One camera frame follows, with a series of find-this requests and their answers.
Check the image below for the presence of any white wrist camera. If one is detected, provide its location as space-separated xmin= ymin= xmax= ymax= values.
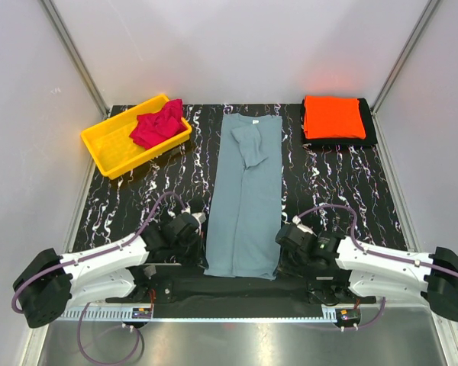
xmin=182 ymin=206 xmax=207 ymax=226
xmin=292 ymin=215 xmax=316 ymax=236

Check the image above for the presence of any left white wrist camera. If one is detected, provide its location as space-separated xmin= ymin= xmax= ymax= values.
xmin=182 ymin=206 xmax=207 ymax=226

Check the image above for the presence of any aluminium frame rail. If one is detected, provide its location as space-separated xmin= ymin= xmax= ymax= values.
xmin=34 ymin=277 xmax=455 ymax=325

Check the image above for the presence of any yellow plastic tray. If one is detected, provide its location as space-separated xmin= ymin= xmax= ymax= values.
xmin=81 ymin=95 xmax=192 ymax=179

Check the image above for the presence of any right aluminium corner post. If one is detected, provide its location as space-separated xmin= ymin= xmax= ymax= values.
xmin=371 ymin=0 xmax=443 ymax=115

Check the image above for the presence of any folded orange t shirt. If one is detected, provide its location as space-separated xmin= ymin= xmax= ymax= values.
xmin=304 ymin=95 xmax=366 ymax=140

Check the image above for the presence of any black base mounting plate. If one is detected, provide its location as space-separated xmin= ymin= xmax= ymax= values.
xmin=102 ymin=262 xmax=382 ymax=319

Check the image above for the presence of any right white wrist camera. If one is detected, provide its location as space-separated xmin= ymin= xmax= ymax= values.
xmin=292 ymin=215 xmax=316 ymax=236

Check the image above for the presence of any folded black t shirt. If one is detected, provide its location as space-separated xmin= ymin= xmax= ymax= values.
xmin=300 ymin=98 xmax=378 ymax=146

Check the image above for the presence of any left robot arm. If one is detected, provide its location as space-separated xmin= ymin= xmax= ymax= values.
xmin=12 ymin=212 xmax=206 ymax=329

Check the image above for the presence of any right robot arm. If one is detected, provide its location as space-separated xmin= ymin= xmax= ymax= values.
xmin=276 ymin=223 xmax=458 ymax=323

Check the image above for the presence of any blue-grey t shirt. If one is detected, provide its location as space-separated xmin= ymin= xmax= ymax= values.
xmin=205 ymin=114 xmax=282 ymax=280

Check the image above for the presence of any red t shirt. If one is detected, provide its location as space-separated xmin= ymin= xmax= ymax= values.
xmin=130 ymin=99 xmax=185 ymax=149

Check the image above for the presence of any aluminium corner post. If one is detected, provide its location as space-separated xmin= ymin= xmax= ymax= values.
xmin=38 ymin=0 xmax=110 ymax=118
xmin=371 ymin=0 xmax=443 ymax=115

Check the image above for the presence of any left aluminium corner post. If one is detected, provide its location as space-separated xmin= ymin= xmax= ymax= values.
xmin=38 ymin=0 xmax=110 ymax=118

